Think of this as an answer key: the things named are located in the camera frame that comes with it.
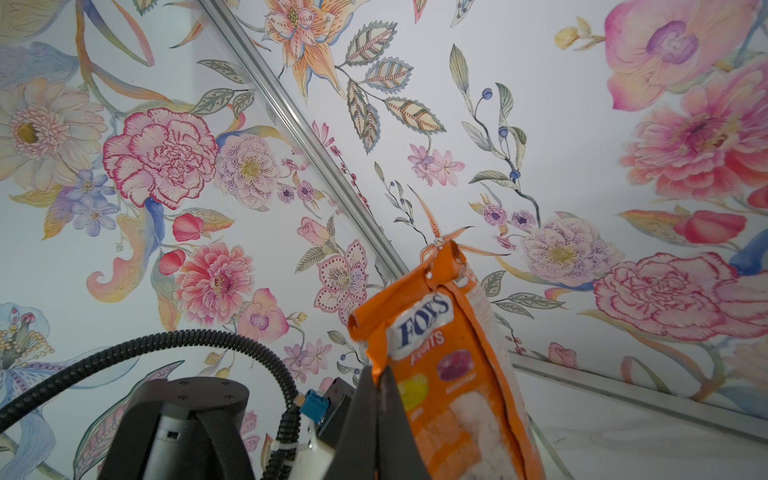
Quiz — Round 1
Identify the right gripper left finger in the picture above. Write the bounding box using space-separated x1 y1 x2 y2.
324 367 378 480

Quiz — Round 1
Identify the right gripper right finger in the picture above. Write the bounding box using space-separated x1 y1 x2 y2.
377 366 431 480

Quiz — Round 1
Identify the orange Fox's fruits candy bag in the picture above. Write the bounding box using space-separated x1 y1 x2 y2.
347 241 546 479

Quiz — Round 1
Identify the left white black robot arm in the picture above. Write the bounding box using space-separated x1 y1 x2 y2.
1 330 354 479

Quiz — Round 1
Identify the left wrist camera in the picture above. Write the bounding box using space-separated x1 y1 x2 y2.
288 390 335 480

